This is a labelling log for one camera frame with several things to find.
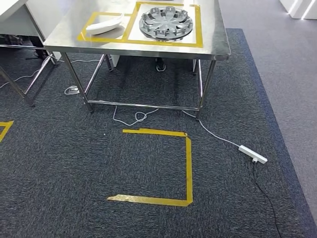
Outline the grey plastic wheel cover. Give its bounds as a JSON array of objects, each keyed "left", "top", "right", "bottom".
[{"left": 138, "top": 6, "right": 194, "bottom": 42}]

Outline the stainless steel workbench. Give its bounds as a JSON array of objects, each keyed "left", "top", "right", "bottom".
[{"left": 43, "top": 0, "right": 232, "bottom": 120}]

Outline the white curved plastic part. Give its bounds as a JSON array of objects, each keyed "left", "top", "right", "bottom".
[{"left": 85, "top": 13, "right": 125, "bottom": 36}]

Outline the yellow floor tape outline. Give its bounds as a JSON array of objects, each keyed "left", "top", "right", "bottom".
[
  {"left": 107, "top": 128, "right": 193, "bottom": 208},
  {"left": 0, "top": 120, "right": 14, "bottom": 142}
]

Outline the white power strip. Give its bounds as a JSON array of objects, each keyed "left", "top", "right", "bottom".
[{"left": 238, "top": 145, "right": 268, "bottom": 164}]

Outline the white cabinet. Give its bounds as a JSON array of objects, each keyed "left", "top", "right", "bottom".
[{"left": 0, "top": 0, "right": 63, "bottom": 61}]

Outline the white plinth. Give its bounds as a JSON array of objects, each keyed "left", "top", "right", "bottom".
[{"left": 279, "top": 0, "right": 317, "bottom": 20}]

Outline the white power cable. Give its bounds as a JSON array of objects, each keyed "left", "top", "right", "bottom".
[{"left": 113, "top": 105, "right": 241, "bottom": 148}]

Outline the white adapter with cable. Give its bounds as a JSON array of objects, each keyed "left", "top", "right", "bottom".
[{"left": 0, "top": 56, "right": 102, "bottom": 96}]

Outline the thin black floor cable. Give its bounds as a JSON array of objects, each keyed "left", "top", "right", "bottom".
[{"left": 252, "top": 162, "right": 283, "bottom": 238}]

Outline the steel bench frame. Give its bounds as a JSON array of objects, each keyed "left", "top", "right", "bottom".
[{"left": 0, "top": 44, "right": 60, "bottom": 109}]

